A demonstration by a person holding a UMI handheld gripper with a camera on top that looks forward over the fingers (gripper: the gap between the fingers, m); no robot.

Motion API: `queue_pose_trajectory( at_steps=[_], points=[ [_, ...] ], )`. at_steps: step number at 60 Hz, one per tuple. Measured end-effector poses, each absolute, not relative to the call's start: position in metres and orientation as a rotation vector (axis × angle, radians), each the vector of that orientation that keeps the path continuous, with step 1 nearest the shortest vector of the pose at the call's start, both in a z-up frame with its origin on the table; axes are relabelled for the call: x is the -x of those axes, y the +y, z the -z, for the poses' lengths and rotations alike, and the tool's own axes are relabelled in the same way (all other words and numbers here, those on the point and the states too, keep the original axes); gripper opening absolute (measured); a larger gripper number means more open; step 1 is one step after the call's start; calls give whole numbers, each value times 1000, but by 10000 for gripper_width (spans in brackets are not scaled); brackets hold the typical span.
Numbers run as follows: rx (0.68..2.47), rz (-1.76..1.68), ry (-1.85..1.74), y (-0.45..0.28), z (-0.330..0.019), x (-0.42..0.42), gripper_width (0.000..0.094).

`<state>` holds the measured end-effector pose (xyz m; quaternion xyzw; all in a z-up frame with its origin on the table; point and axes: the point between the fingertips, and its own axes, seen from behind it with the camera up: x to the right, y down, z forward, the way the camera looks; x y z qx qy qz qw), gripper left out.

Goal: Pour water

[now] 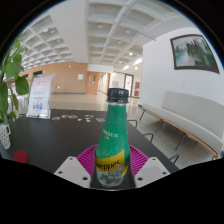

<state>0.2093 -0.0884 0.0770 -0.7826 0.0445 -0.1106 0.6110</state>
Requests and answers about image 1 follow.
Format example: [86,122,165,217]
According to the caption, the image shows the framed landscape painting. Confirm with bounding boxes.
[169,33,221,75]

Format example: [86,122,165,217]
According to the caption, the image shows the green plastic drink bottle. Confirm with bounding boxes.
[94,87,131,190]

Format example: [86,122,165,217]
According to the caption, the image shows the potted green leafy plant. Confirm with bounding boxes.
[0,38,31,126]

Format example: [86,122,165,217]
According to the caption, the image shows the long white wall bench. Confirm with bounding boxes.
[137,90,224,160]

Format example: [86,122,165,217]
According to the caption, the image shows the dark-framed glass door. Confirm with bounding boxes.
[123,73,135,98]

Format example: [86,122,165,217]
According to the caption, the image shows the acrylic table sign stand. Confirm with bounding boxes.
[25,73,56,120]

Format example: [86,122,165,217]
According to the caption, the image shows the recessed ceiling lights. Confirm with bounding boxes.
[41,22,144,69]

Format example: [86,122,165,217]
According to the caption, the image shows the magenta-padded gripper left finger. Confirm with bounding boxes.
[54,143,99,189]

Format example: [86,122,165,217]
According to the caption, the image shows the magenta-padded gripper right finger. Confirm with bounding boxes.
[128,144,171,189]

